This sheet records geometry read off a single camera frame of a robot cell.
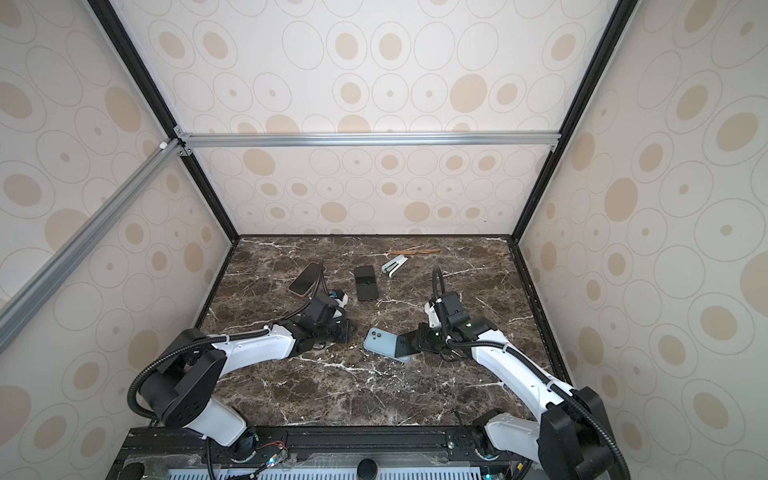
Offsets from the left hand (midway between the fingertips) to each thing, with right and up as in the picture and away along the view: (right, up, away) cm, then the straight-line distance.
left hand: (362, 324), depth 89 cm
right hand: (+15, -4, -6) cm, 17 cm away
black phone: (-22, +13, +18) cm, 31 cm away
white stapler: (+9, +17, +20) cm, 28 cm away
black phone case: (0, +11, +17) cm, 20 cm away
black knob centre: (+3, -26, -25) cm, 36 cm away
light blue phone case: (+6, -6, +2) cm, 9 cm away
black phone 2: (0, +9, +14) cm, 17 cm away
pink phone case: (-21, +13, +18) cm, 31 cm away
